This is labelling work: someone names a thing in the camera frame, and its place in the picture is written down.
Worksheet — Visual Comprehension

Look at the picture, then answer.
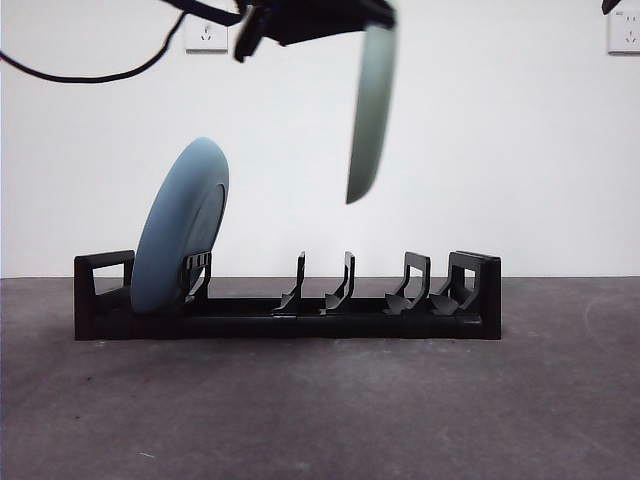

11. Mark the green round plate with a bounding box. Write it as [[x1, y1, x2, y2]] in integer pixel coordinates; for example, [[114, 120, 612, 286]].
[[344, 20, 400, 206]]

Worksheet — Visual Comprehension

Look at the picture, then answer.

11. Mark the blue round plate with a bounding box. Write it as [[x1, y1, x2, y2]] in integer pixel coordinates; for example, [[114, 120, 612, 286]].
[[129, 136, 232, 318]]

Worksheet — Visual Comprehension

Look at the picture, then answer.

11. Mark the black plastic plate rack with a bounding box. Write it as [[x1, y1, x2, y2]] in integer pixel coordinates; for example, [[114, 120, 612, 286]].
[[73, 249, 503, 343]]

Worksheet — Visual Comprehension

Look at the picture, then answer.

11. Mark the white wall socket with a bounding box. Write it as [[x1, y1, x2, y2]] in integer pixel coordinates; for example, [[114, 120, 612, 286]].
[[606, 8, 640, 56], [185, 17, 230, 55]]

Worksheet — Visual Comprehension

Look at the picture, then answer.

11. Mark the black cable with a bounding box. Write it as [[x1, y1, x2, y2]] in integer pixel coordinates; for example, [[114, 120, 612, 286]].
[[0, 0, 242, 84]]

